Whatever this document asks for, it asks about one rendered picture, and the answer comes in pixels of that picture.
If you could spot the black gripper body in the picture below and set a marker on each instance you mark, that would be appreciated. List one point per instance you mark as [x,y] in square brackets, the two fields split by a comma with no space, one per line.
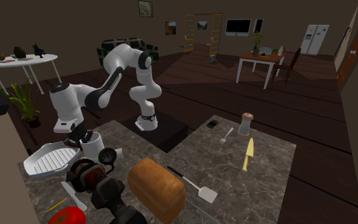
[79,131]

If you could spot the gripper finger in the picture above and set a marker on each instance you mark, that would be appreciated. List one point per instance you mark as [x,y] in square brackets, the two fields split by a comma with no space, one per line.
[88,136]
[70,143]

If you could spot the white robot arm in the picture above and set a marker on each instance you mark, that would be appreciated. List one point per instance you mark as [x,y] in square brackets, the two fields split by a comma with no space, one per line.
[119,59]

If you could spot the white cup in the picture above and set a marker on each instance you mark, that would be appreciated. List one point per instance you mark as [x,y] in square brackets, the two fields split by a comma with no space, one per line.
[94,149]

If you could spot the white ribbed grill pan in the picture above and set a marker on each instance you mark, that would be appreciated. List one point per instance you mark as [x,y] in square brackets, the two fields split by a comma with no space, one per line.
[50,160]

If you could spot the black and red appliance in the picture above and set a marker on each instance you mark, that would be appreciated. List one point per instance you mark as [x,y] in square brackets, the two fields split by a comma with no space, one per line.
[99,186]

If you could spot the white plastic knife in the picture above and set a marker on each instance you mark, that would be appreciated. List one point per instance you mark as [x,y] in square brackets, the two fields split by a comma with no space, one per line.
[73,194]

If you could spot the green potted plant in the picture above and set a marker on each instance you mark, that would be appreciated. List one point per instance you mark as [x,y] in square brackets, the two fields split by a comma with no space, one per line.
[26,105]

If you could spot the yellow pencil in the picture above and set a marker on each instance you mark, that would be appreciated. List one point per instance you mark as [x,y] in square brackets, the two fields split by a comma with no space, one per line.
[56,205]

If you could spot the red tomato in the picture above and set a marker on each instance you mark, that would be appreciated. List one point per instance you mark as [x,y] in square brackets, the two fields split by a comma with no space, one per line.
[68,216]

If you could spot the dark robot stand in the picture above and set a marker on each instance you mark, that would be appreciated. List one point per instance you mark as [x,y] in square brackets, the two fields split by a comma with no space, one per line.
[166,131]

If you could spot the brown bread loaf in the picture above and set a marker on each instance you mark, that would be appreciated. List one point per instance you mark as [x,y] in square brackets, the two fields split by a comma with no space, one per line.
[155,189]

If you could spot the white round table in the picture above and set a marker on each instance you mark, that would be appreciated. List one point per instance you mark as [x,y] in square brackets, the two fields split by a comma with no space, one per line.
[26,59]

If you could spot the black armchair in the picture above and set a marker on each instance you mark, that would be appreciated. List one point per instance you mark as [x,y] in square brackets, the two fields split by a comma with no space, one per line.
[129,45]

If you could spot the black phone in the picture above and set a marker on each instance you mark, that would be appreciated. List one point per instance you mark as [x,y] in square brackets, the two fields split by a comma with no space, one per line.
[212,124]

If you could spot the silver fork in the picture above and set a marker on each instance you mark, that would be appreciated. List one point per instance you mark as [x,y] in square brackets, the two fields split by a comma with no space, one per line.
[225,137]

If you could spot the white and brown pepper mill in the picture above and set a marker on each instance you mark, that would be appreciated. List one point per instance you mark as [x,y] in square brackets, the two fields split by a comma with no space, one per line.
[245,125]

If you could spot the yellow knife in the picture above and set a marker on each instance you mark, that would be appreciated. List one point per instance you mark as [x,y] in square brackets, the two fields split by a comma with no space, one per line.
[250,150]

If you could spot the yellow-framed double door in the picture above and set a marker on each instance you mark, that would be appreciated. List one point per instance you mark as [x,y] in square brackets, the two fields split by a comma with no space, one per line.
[216,34]

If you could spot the white-legged dining table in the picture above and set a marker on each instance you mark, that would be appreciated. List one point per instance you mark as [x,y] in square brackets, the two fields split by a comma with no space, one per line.
[259,58]

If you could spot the brown wooden chair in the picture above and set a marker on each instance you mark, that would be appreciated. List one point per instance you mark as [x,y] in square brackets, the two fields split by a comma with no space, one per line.
[291,63]

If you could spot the white refrigerator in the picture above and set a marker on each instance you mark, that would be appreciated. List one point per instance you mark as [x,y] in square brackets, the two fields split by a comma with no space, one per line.
[314,39]

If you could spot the brown open door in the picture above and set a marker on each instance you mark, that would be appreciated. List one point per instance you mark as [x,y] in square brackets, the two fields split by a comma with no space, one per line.
[357,49]

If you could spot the orange wall picture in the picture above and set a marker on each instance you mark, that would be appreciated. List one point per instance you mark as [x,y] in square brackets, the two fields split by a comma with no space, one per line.
[170,28]

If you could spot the grey framed wall picture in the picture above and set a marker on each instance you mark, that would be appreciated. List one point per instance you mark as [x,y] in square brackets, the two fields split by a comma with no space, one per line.
[145,8]

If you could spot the small dark wall picture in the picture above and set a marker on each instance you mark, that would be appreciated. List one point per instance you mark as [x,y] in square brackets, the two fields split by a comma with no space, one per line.
[202,25]

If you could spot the wall television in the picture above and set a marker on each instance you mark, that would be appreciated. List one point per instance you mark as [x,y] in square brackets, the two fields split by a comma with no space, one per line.
[238,27]

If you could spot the narrow black wall screen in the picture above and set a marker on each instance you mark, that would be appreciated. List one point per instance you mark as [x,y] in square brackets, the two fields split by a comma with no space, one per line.
[258,26]

